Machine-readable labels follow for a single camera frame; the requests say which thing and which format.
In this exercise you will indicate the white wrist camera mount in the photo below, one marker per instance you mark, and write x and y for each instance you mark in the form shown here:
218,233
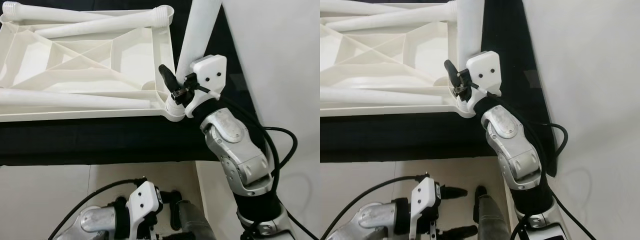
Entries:
485,67
425,200
145,200
210,70

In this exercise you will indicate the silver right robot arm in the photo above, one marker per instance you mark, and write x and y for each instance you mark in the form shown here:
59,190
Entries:
515,145
235,145

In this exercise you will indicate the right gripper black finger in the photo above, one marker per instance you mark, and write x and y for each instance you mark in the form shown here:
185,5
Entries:
167,77
451,72

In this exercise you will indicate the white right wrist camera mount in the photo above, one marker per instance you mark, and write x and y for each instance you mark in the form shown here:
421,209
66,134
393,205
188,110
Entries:
210,70
485,67

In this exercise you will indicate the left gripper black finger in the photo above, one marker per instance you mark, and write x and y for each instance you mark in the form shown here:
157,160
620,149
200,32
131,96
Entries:
455,192
460,232
170,195
170,236

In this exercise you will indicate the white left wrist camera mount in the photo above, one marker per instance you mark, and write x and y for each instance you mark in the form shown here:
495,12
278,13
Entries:
145,200
425,200

